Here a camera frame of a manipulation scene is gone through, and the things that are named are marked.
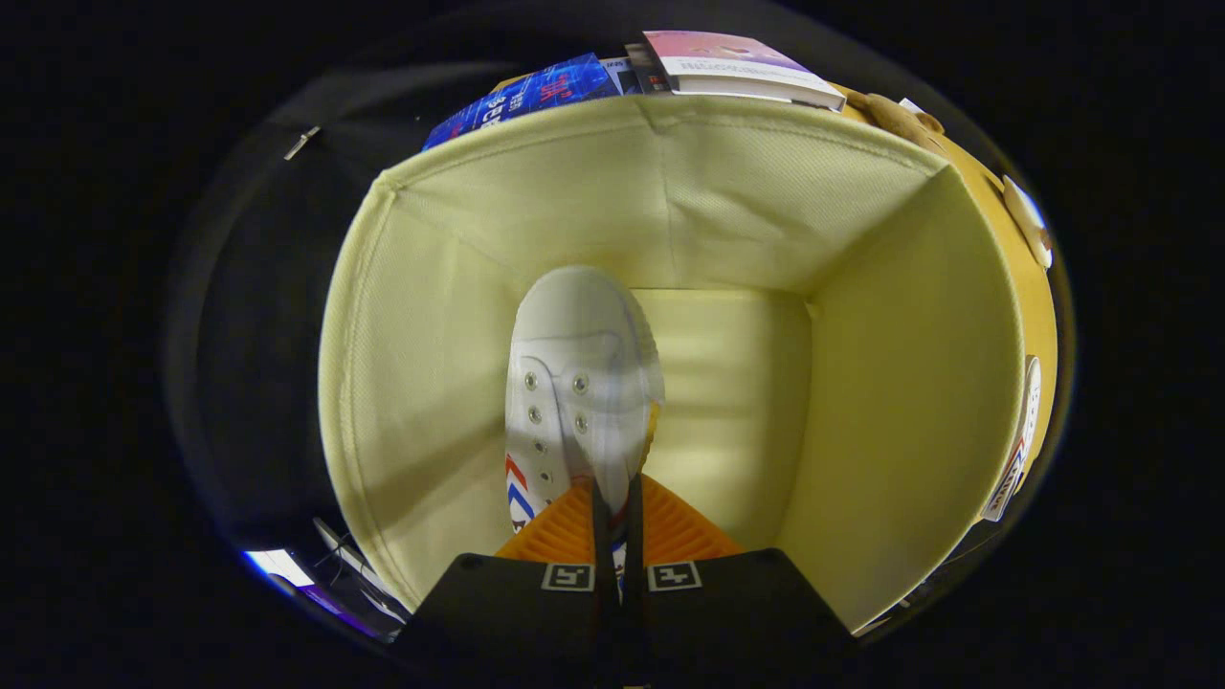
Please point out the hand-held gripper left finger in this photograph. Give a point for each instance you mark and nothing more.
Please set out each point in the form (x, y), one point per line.
(603, 536)

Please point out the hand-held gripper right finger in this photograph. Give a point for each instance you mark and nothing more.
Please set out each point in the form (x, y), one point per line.
(634, 536)

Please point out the white canvas shoe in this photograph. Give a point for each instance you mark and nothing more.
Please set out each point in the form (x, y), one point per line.
(1026, 421)
(584, 344)

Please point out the green fabric storage box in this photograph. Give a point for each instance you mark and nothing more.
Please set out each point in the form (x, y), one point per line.
(459, 335)

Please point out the lit computer screen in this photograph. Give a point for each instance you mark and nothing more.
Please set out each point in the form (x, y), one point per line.
(278, 565)

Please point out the blue book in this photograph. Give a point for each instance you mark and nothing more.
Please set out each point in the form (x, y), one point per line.
(536, 96)

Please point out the grey book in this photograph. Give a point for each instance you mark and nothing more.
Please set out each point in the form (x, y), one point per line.
(620, 75)

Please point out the pink cover book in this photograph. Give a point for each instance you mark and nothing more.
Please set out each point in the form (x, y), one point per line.
(727, 62)

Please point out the brown plush toy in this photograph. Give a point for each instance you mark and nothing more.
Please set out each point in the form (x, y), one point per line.
(895, 117)

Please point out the silver clip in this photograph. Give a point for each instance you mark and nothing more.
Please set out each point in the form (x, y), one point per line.
(301, 142)

